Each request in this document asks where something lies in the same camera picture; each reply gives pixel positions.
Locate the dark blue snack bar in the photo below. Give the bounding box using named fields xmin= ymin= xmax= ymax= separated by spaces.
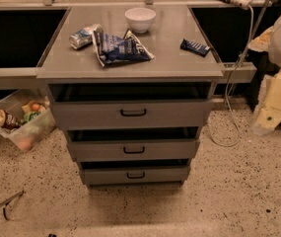
xmin=180 ymin=39 xmax=210 ymax=57

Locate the grey drawer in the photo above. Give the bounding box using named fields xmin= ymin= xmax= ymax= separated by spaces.
xmin=79 ymin=159 xmax=190 ymax=186
xmin=67 ymin=127 xmax=200 ymax=161
xmin=48 ymin=82 xmax=212 ymax=130

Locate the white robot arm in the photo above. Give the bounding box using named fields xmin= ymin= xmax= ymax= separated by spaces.
xmin=248 ymin=16 xmax=281 ymax=135

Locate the white power cable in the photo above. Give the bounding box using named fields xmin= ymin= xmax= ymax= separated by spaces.
xmin=207 ymin=4 xmax=256 ymax=148

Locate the red tomato toy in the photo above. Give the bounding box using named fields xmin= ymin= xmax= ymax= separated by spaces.
xmin=31 ymin=103 xmax=40 ymax=112

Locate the metal rod on floor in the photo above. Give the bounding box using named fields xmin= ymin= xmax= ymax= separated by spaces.
xmin=0 ymin=190 xmax=24 ymax=208

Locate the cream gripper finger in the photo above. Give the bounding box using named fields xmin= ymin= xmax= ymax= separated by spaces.
xmin=252 ymin=70 xmax=281 ymax=135

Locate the grey bottom drawer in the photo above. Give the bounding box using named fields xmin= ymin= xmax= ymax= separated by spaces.
xmin=79 ymin=159 xmax=190 ymax=186

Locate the green snack packet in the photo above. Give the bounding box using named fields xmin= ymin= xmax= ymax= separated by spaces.
xmin=23 ymin=112 xmax=40 ymax=122

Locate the clear plastic storage bin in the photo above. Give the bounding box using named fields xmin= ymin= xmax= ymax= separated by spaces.
xmin=0 ymin=89 xmax=55 ymax=151

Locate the blue chip bag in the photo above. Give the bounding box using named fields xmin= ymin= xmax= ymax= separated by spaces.
xmin=92 ymin=30 xmax=155 ymax=67

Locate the grey drawer cabinet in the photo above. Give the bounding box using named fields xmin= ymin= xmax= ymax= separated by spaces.
xmin=35 ymin=4 xmax=226 ymax=188

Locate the white ceramic bowl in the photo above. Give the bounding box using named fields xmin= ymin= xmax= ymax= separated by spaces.
xmin=124 ymin=8 xmax=156 ymax=33

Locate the grey top drawer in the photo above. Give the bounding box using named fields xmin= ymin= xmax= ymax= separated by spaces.
xmin=48 ymin=82 xmax=212 ymax=130

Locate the brown snack bag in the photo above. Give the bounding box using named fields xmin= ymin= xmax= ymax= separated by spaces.
xmin=0 ymin=109 xmax=21 ymax=130

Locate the silver blue soda can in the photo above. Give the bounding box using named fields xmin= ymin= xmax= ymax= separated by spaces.
xmin=69 ymin=24 xmax=103 ymax=49

